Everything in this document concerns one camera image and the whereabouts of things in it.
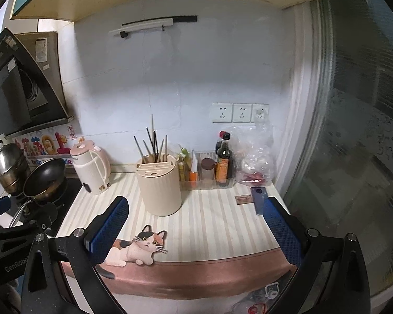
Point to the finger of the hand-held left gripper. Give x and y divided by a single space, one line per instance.
0 206
47 217

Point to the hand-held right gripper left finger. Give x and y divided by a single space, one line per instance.
108 229

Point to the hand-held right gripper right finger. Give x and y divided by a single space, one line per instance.
281 232

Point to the cream ribbed utensil holder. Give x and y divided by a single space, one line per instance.
160 189

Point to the black cooktop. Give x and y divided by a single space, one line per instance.
68 193

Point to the dark blue smartphone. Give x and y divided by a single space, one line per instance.
259 201

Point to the black frying pan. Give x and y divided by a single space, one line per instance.
44 176

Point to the stainless steel pot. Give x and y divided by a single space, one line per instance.
8 162

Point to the small wooden card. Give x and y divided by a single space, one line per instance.
243 199

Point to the cream electric kettle pink lid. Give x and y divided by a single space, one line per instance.
91 170

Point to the printed plastic packaging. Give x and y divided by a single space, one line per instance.
258 301

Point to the striped cat print mat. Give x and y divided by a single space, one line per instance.
209 222

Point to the clear plastic bag red contents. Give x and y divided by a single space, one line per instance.
252 157

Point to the clear plastic organizer bin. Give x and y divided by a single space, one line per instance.
209 184

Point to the dark sauce bottle orange label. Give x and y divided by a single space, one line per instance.
224 166

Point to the brown lid jar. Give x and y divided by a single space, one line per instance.
208 168

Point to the yellow green packet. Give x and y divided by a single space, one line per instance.
184 166

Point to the white orange packet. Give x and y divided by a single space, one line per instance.
195 168

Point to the black range hood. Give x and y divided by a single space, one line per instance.
9 95

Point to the red cap bottle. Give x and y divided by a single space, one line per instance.
221 134

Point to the colourful wall decoration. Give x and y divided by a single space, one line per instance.
39 147

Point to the white wall socket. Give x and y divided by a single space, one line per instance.
222 113
242 113
260 113

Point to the white wall-mounted rack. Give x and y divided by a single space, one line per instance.
144 26

